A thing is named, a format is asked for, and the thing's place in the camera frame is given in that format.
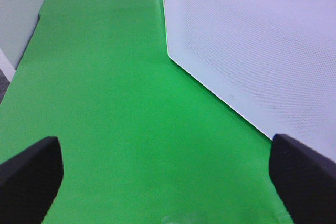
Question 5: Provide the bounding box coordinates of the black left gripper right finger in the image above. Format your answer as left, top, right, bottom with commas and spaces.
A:
268, 134, 335, 223

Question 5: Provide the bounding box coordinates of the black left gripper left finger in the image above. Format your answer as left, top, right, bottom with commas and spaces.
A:
1, 136, 64, 223

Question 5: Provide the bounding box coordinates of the white microwave door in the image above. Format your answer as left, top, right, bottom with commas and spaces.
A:
163, 0, 335, 160

